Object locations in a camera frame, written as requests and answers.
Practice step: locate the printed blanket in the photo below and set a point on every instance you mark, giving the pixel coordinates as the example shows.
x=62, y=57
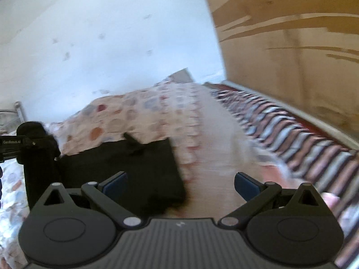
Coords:
x=112, y=117

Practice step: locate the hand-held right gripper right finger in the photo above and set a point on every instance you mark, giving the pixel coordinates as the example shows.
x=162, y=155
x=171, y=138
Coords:
x=246, y=185

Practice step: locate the metal bed headboard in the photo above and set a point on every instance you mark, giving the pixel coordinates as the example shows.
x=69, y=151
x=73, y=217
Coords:
x=19, y=112

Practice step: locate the grey pillow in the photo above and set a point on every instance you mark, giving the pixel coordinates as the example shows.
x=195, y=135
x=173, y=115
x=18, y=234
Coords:
x=183, y=75

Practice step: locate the striped bedsheet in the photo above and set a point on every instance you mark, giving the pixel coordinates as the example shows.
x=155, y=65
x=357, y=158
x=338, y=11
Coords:
x=308, y=151

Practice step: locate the black t-shirt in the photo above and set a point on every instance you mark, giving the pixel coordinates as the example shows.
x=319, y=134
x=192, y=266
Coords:
x=123, y=162

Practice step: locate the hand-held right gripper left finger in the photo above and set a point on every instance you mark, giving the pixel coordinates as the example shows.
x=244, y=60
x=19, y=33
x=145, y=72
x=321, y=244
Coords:
x=115, y=185

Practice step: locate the wooden board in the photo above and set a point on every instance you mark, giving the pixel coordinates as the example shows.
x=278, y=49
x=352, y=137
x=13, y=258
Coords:
x=294, y=33

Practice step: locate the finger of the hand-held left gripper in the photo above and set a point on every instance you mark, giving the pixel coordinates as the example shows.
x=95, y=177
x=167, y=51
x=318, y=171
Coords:
x=38, y=143

